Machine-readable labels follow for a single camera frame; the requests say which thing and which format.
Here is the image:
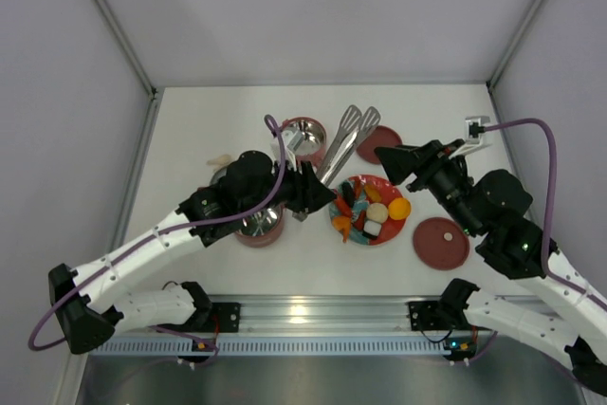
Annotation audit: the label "steel serving tongs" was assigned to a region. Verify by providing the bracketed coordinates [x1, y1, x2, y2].
[316, 104, 381, 187]

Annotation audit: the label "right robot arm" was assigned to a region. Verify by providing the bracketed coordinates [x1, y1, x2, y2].
[375, 139, 606, 395]

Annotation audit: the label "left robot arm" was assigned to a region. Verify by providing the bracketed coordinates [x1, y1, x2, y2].
[48, 151, 336, 355]

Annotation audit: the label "grey lunch box lid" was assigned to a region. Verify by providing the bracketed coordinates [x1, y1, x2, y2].
[210, 165, 229, 186]

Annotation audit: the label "red sausage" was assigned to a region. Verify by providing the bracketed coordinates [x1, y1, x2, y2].
[333, 194, 353, 218]

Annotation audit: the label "dark red lid far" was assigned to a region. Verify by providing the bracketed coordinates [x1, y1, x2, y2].
[356, 125, 402, 165]

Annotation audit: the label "dark red lid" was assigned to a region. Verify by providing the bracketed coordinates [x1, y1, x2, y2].
[413, 217, 470, 271]
[356, 125, 402, 165]

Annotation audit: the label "fried orange piece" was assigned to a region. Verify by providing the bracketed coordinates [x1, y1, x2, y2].
[364, 183, 382, 203]

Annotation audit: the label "black spiky sea cucumber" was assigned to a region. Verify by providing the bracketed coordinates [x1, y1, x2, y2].
[340, 180, 358, 207]

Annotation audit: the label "salmon piece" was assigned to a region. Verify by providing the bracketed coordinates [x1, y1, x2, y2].
[331, 215, 352, 232]

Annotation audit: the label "orange half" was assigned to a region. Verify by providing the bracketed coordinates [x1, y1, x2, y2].
[388, 197, 412, 220]

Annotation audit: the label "red and teal plate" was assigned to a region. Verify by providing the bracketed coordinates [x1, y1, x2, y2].
[328, 175, 408, 246]

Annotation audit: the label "pink steel bowl far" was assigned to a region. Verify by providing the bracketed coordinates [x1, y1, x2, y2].
[281, 117, 327, 167]

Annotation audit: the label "pink steel bowl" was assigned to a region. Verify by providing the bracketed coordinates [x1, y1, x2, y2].
[281, 117, 327, 167]
[235, 206, 285, 249]

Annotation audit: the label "steamed bun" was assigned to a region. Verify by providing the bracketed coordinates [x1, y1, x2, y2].
[366, 202, 389, 224]

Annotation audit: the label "pink steel bowl near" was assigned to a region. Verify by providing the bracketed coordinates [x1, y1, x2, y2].
[235, 206, 285, 249]

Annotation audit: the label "white sushi roll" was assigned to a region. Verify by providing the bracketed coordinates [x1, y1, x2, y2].
[362, 219, 382, 240]

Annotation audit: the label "dark red lid near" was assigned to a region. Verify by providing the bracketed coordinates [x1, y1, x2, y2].
[413, 217, 470, 271]

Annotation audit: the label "beige toy piece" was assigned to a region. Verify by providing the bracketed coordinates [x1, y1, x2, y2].
[206, 154, 233, 168]

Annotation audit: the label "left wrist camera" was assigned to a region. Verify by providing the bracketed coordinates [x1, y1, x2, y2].
[270, 128, 305, 169]

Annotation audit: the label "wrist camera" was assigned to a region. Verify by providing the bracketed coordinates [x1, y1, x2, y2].
[270, 128, 305, 169]
[451, 116, 490, 158]

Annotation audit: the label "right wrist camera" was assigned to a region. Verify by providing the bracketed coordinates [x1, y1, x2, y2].
[451, 116, 490, 158]

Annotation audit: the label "aluminium rail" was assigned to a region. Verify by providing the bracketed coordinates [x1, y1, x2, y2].
[211, 295, 429, 336]

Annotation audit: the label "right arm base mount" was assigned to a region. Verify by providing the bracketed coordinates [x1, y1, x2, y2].
[407, 279, 480, 332]

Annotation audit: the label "slotted cable duct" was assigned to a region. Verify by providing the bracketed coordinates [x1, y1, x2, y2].
[92, 336, 451, 357]

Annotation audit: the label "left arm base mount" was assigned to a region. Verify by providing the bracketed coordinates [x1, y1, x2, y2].
[181, 282, 241, 333]

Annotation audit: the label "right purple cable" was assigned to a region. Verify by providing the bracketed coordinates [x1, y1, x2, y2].
[476, 118, 607, 311]

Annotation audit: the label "purple cable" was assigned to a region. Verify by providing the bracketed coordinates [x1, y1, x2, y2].
[476, 118, 607, 311]
[27, 113, 290, 352]

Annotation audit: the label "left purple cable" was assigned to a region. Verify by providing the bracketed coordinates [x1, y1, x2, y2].
[27, 113, 290, 352]

